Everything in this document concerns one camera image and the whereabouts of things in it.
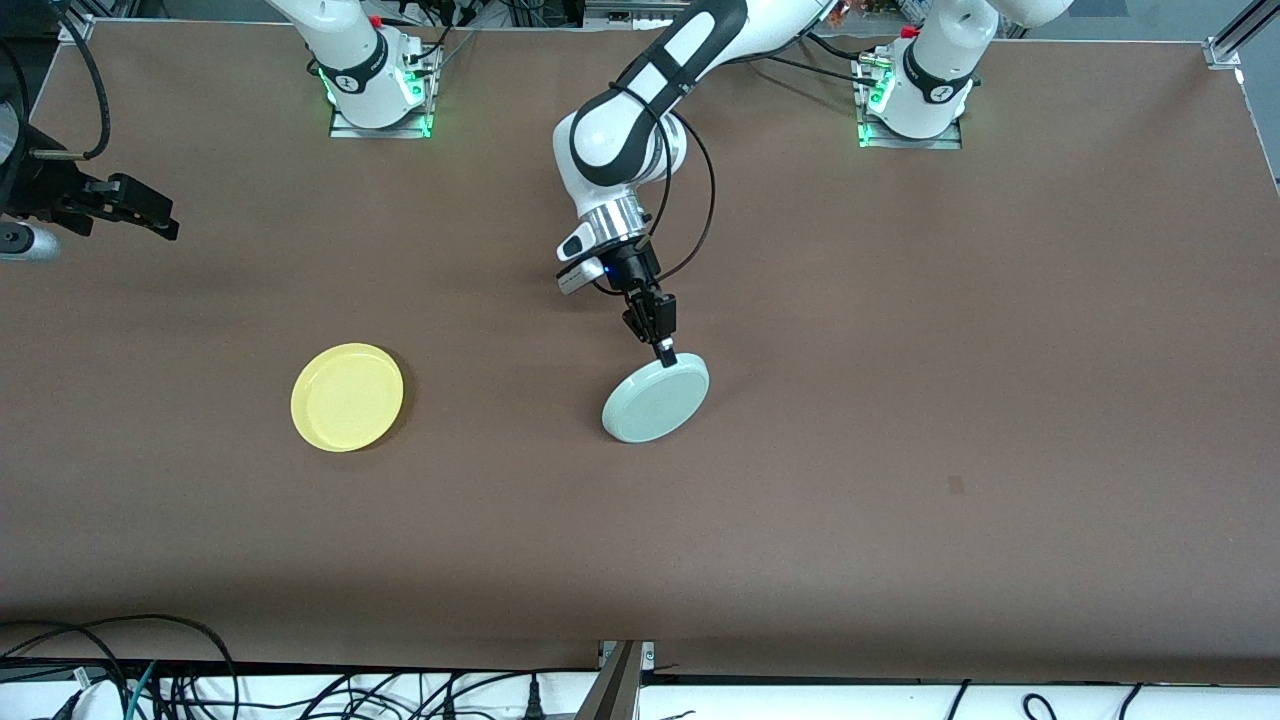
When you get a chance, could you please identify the pale green round plate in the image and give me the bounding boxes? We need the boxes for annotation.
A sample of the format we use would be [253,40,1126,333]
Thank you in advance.
[601,352,711,444]

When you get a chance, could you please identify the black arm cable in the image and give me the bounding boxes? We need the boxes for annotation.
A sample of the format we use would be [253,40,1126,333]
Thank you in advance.
[28,0,111,163]
[590,95,717,297]

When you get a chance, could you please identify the brown table cover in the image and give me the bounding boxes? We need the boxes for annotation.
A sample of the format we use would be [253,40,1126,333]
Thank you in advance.
[0,20,1280,687]

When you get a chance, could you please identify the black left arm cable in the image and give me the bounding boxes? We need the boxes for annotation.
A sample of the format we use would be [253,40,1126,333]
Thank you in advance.
[590,95,717,297]

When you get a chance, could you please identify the teal cable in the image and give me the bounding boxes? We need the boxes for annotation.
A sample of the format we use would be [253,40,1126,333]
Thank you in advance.
[125,660,158,720]

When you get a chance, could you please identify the black looping cable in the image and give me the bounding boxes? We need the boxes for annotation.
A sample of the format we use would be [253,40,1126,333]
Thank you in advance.
[0,614,239,720]

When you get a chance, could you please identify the aluminium profile beam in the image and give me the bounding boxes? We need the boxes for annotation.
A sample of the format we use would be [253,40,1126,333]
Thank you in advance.
[575,640,656,720]

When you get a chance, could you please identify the long black cable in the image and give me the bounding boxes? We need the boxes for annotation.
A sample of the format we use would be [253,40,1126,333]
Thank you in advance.
[750,30,881,81]

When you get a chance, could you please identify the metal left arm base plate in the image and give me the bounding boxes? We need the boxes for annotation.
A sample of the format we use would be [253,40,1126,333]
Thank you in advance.
[857,58,964,151]

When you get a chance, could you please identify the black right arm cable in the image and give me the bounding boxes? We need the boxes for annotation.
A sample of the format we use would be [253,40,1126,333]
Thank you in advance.
[28,0,111,163]

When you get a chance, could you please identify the yellow round plate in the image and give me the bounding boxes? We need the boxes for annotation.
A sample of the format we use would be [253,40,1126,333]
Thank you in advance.
[290,343,405,453]

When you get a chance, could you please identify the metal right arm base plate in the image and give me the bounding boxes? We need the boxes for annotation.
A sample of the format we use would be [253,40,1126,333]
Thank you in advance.
[329,48,438,139]

